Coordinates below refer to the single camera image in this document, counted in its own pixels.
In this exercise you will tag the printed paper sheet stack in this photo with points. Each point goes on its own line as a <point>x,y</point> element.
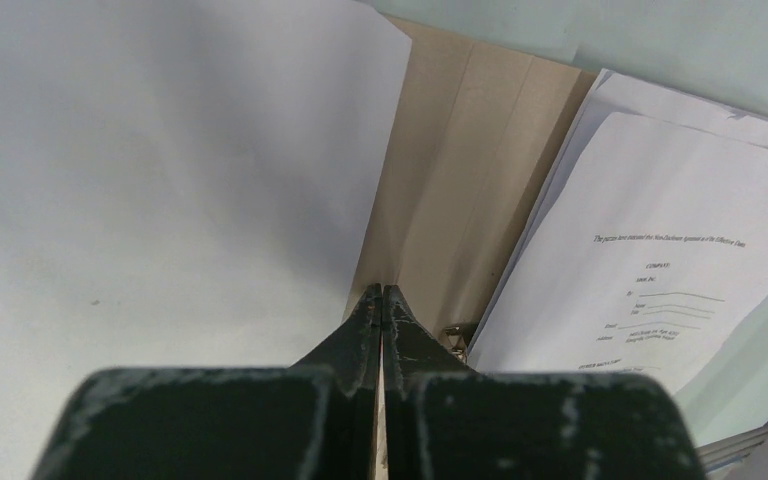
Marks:
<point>650,243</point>

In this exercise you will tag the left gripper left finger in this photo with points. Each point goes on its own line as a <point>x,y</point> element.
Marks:
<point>315,419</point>

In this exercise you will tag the metal folder clip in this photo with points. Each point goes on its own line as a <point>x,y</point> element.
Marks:
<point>456,339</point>

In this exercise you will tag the brown cardboard folder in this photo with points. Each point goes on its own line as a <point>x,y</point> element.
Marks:
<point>477,129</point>

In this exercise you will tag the white paper sheet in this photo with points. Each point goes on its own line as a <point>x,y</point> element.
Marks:
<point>182,183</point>

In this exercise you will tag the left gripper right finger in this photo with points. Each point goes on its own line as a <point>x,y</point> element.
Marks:
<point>446,421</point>

